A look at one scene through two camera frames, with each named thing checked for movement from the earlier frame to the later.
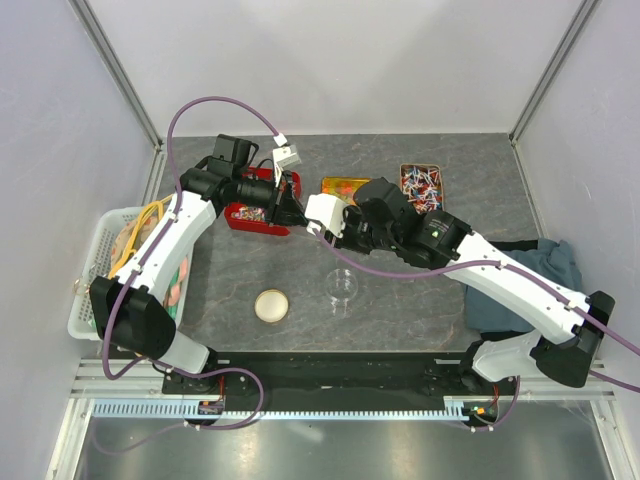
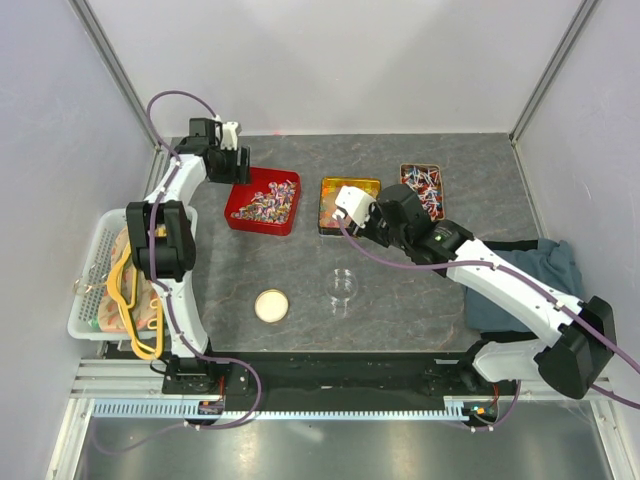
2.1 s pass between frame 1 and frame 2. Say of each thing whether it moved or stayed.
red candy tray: stayed
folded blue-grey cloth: stayed
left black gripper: moved
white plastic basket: stayed
